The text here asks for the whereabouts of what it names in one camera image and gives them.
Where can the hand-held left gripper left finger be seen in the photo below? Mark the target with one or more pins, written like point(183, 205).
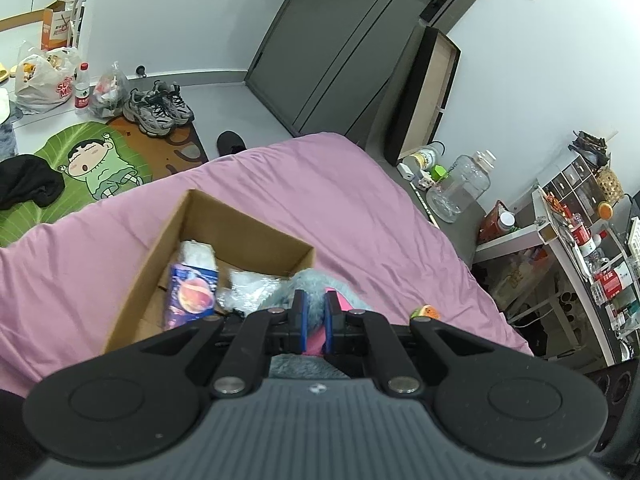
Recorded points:
point(299, 322)

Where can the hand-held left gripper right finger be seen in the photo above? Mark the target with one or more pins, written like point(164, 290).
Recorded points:
point(331, 322)

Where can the grey pink plush toy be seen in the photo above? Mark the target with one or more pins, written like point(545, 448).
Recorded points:
point(312, 282)

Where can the clear plastic bag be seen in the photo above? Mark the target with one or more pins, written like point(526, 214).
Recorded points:
point(250, 287)

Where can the blue snack packet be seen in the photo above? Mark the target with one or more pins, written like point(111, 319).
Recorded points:
point(192, 300)

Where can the brown cardboard box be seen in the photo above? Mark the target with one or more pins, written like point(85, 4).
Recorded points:
point(150, 270)

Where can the burger squishy toy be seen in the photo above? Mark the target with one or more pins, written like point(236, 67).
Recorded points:
point(425, 312)

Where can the pink bed sheet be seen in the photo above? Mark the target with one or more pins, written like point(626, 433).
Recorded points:
point(375, 235)

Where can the grey low platform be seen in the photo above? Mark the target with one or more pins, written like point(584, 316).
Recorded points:
point(450, 242)

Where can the white charger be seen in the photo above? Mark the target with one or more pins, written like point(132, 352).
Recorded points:
point(406, 172)

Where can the green cap bottle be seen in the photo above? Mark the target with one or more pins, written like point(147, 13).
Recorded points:
point(439, 172)

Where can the large clear water jug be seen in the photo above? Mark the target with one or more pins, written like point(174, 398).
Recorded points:
point(460, 187)

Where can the white yellow-label container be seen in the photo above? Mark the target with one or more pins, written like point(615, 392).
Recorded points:
point(425, 157)

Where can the red basket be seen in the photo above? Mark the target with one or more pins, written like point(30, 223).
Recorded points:
point(492, 220)

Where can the black shoe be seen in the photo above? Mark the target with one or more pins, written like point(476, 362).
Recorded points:
point(231, 142)

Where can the white desk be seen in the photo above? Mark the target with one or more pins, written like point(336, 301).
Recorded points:
point(520, 241)

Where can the brown floor mat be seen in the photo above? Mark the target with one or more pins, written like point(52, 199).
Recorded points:
point(170, 152)

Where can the grey sneaker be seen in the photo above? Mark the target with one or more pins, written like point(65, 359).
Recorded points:
point(175, 102)
point(147, 112)

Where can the red-label drink bottle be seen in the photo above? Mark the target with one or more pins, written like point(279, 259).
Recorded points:
point(580, 234)

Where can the grey door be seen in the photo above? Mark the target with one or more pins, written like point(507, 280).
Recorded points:
point(340, 50)

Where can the grey drawer organizer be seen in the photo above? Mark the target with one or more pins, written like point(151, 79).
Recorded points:
point(575, 177)

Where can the large red-label water bottle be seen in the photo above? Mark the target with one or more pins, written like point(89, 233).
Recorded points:
point(612, 280)

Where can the orange round toy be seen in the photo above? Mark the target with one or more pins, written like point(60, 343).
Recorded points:
point(606, 209)

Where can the black door stopper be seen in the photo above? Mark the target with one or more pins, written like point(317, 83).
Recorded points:
point(141, 69)

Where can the clear trash bag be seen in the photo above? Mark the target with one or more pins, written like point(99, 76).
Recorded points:
point(107, 91)

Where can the black cloth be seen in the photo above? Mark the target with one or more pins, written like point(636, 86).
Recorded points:
point(27, 185)

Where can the green cartoon floor mat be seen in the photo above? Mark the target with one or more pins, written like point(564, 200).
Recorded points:
point(50, 145)

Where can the wicker basket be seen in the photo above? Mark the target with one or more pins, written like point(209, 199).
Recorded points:
point(610, 186)

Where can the small red-label water bottle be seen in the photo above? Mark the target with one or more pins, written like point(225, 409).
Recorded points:
point(81, 87)

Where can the white plastic shopping bag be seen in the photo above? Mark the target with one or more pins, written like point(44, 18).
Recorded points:
point(42, 82)

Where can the orange white cardboard box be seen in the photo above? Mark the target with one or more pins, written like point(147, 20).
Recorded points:
point(55, 27)

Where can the yellow slipper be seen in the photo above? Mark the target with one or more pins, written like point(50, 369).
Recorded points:
point(3, 72)

